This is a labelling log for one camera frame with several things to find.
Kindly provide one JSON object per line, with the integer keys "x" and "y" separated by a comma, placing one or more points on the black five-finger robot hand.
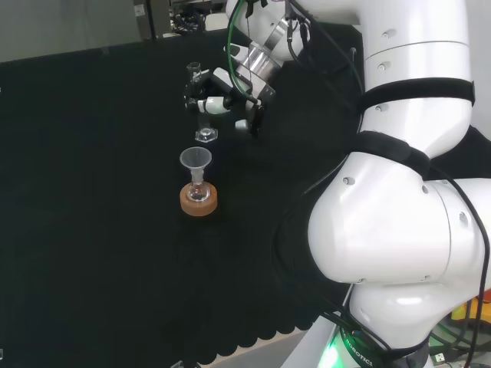
{"x": 220, "y": 104}

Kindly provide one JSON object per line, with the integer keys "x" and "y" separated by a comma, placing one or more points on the clear glass graduated cylinder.
{"x": 206, "y": 134}

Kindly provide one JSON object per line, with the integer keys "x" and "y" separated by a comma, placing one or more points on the clear plastic funnel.
{"x": 193, "y": 158}

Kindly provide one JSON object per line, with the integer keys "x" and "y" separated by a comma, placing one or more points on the clear round-bottom flask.
{"x": 198, "y": 193}

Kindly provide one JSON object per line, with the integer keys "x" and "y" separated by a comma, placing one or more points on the black bench cloth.
{"x": 96, "y": 191}

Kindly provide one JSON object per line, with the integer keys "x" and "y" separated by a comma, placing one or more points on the yellow stop button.
{"x": 466, "y": 310}

